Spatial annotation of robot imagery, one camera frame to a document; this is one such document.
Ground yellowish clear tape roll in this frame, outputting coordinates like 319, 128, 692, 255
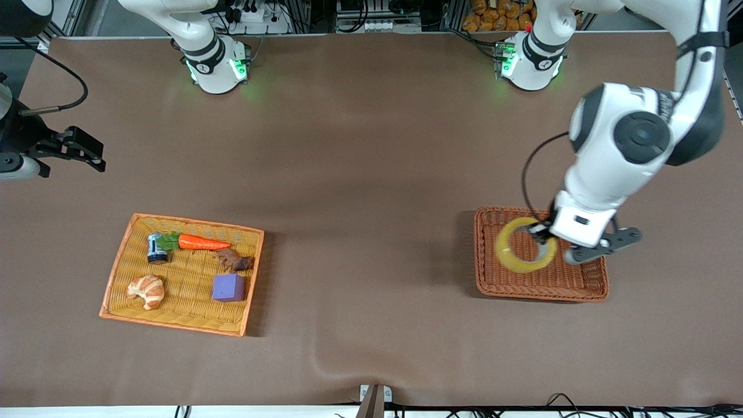
495, 217, 558, 273

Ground brown wicker basket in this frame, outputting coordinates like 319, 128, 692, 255
473, 207, 610, 303

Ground small blue can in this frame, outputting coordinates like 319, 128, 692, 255
147, 233, 169, 265

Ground orange toy carrot green leaves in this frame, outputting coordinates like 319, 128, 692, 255
156, 232, 232, 252

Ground toy croissant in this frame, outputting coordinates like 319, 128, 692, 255
127, 275, 165, 311

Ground yellow wicker basket orange rim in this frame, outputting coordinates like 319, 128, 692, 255
99, 213, 265, 337

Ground brown toy animal figure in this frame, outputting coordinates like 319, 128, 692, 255
216, 248, 256, 273

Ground brown table cover cloth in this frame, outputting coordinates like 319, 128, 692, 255
0, 32, 743, 407

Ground purple foam cube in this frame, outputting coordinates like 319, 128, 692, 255
211, 273, 247, 303

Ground white power strip with plugs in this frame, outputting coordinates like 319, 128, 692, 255
218, 0, 291, 34

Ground bag of orange snacks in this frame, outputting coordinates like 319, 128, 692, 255
463, 0, 538, 33

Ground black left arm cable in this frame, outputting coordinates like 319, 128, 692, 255
521, 131, 572, 228

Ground black looped floor cable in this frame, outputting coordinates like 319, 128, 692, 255
546, 393, 588, 416

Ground metal table clamp bracket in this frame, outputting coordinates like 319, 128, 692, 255
359, 383, 393, 418

